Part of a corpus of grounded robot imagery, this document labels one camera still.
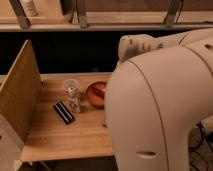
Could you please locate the wooden background shelf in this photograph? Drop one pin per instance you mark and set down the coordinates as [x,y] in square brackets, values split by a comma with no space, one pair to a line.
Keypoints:
[101,15]

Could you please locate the red item in bowl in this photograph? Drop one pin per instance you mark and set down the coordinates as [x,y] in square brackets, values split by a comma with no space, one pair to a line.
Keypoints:
[98,92]

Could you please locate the clear plastic bottle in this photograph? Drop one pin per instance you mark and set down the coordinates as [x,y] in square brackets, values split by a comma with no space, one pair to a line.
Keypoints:
[74,100]

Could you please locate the white bottle on shelf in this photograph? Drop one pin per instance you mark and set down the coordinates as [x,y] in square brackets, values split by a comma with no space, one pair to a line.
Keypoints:
[30,7]

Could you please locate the clear drinking glass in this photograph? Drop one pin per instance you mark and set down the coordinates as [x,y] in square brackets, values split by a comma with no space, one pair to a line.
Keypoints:
[70,86]

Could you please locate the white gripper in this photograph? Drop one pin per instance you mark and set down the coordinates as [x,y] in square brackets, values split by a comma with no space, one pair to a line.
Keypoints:
[132,45]

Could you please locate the black striped eraser block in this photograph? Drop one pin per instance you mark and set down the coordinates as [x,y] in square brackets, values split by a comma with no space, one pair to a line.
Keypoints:
[63,112]

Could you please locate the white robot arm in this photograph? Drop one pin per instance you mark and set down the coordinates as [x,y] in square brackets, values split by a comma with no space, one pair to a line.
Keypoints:
[159,90]

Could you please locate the left wooden divider panel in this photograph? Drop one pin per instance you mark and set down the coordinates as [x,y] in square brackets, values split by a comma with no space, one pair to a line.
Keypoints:
[19,93]

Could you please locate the orange bowl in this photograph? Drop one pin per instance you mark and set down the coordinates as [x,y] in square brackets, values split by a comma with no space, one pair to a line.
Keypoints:
[94,100]

